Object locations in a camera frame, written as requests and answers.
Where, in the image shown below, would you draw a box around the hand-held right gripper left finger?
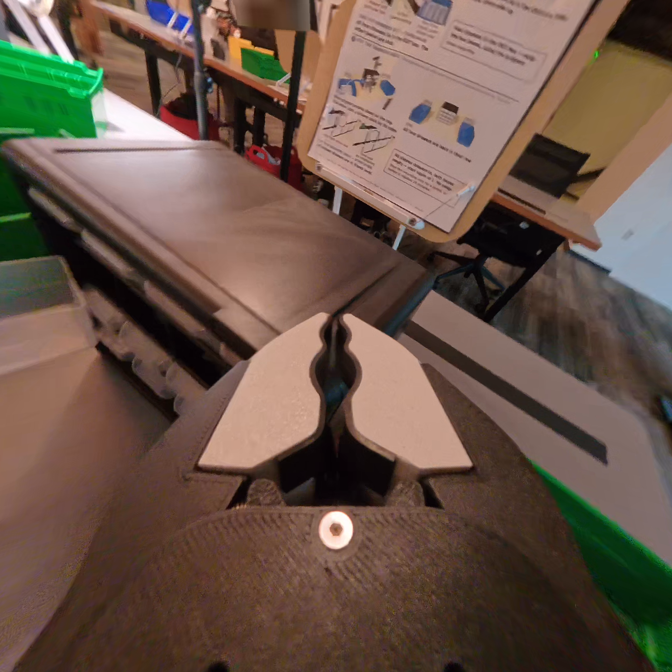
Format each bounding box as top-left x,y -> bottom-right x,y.
197,312 -> 334,473

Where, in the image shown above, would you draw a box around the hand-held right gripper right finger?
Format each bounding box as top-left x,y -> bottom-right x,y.
338,313 -> 475,473

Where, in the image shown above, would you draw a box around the black drawer cabinet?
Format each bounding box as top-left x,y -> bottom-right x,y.
0,138 -> 436,415

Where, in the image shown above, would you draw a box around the rows of clear drawers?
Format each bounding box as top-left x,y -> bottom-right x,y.
26,186 -> 245,415

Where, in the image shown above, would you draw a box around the clear plastic drawer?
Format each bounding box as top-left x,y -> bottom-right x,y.
0,256 -> 98,376

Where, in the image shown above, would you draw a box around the green plastic bin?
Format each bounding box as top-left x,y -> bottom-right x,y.
530,462 -> 672,672
0,41 -> 105,260
240,46 -> 289,85

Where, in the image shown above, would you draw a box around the black tape strip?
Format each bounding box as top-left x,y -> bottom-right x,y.
404,320 -> 610,465

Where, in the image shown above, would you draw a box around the wooden office desk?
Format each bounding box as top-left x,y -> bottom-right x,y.
436,173 -> 602,323
86,0 -> 316,182

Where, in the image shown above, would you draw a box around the red bag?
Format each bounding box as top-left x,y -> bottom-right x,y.
246,144 -> 302,190
160,94 -> 221,141

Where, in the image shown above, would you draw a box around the black laptop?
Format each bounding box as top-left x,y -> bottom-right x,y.
509,134 -> 591,200

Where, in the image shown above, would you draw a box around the black stand pole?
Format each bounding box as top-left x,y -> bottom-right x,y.
281,29 -> 308,182

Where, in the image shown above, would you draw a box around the instruction sheet on board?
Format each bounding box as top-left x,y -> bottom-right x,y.
273,0 -> 631,245

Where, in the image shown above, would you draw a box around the black tripod pole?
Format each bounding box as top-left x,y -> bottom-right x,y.
190,0 -> 213,141

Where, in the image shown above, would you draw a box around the blue plastic bin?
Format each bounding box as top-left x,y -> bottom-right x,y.
146,0 -> 195,32

